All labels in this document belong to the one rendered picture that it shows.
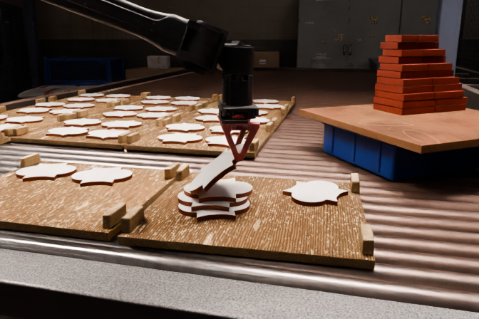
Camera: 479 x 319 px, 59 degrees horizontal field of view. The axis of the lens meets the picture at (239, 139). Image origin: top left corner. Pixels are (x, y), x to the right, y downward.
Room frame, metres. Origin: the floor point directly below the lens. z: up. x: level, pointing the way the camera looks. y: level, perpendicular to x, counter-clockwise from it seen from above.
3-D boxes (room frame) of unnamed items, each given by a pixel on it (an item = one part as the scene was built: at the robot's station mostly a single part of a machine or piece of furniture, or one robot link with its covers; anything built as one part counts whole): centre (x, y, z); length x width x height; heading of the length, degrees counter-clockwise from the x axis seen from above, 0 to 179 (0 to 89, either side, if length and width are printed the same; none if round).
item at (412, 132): (1.16, -0.51, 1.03); 0.50 x 0.50 x 0.02; 22
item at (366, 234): (0.60, -0.20, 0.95); 0.06 x 0.02 x 0.03; 169
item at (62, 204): (0.87, 0.38, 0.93); 0.41 x 0.35 x 0.02; 77
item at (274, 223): (0.77, -0.03, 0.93); 0.41 x 0.35 x 0.02; 79
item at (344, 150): (1.15, -0.45, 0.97); 0.31 x 0.31 x 0.10; 22
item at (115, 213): (0.69, 0.22, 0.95); 0.06 x 0.02 x 0.03; 167
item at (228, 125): (0.75, 0.00, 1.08); 0.07 x 0.07 x 0.09; 8
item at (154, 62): (7.55, 1.42, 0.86); 0.37 x 0.30 x 0.22; 84
